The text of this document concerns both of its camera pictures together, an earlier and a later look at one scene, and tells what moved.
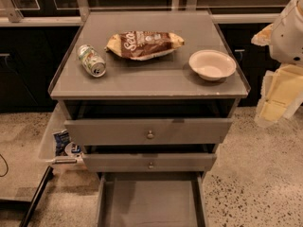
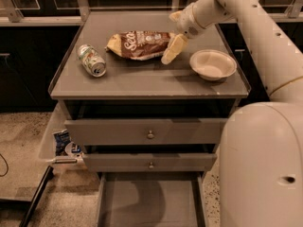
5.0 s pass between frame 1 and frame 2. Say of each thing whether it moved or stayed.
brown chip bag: stayed
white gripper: moved
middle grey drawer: stayed
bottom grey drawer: stayed
